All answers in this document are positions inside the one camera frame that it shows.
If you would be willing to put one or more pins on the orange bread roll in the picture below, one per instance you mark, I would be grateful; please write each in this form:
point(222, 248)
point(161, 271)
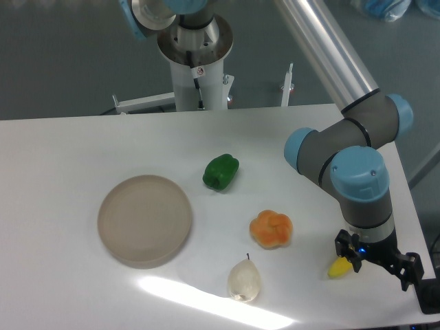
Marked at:
point(271, 229)

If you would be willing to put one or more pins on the green bell pepper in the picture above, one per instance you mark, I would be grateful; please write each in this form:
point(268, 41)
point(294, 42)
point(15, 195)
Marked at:
point(220, 172)

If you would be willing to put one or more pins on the white left support bracket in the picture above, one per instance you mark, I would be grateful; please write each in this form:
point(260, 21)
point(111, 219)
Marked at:
point(145, 103)

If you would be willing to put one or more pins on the pale translucent pear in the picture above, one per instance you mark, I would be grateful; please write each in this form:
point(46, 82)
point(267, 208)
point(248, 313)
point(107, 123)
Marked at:
point(244, 281)

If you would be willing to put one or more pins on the blue plastic bag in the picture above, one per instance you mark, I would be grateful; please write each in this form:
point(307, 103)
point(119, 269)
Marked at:
point(385, 10)

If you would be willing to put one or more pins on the black device at table edge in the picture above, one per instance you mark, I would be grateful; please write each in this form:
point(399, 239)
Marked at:
point(428, 296)

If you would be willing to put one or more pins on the white right support bracket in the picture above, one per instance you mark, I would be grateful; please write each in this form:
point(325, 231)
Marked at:
point(287, 87)

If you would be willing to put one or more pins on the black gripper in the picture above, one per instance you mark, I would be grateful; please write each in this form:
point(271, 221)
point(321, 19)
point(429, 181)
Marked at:
point(385, 253)

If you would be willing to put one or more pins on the clear plastic bag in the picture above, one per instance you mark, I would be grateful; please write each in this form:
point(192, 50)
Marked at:
point(430, 8)

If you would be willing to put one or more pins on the beige round plate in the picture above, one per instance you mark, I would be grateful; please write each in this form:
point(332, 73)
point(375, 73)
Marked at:
point(144, 221)

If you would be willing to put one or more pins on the white support bracket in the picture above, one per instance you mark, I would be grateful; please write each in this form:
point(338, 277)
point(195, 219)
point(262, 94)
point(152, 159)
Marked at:
point(287, 87)
point(145, 103)

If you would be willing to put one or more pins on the yellow banana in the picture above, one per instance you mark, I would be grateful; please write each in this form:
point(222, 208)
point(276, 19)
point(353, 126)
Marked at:
point(339, 267)

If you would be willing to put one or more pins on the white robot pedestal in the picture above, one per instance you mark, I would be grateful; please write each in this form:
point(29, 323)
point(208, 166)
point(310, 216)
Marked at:
point(196, 58)

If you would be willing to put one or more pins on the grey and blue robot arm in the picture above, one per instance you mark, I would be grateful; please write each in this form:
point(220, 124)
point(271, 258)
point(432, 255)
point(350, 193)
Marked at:
point(343, 159)

